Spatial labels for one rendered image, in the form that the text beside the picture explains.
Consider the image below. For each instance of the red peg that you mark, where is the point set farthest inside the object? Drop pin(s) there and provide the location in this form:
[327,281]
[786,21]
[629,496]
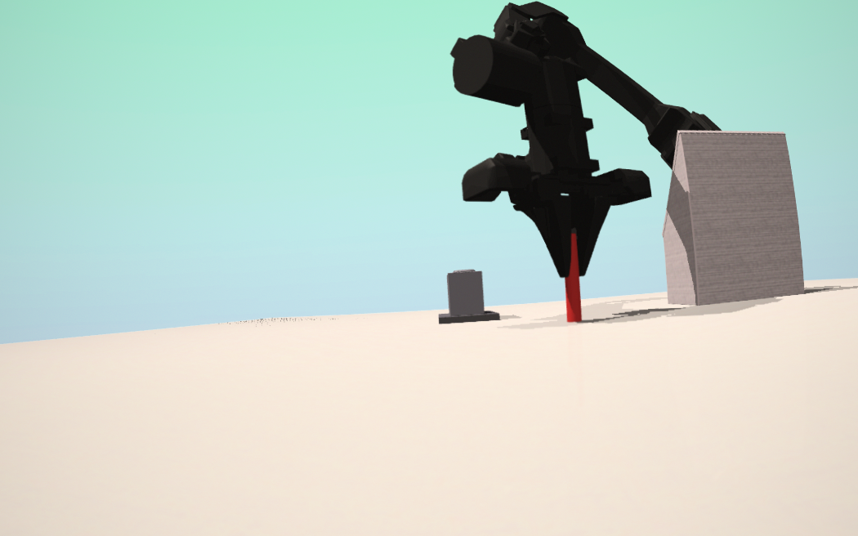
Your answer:
[572,289]

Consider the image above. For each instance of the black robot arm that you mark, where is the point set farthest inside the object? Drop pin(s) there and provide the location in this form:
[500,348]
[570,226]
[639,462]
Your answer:
[539,62]

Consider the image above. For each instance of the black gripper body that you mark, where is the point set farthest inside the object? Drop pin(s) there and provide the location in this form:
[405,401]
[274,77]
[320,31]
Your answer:
[560,157]

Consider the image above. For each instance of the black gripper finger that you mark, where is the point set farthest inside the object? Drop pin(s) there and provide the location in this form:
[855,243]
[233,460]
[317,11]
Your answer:
[552,215]
[587,218]

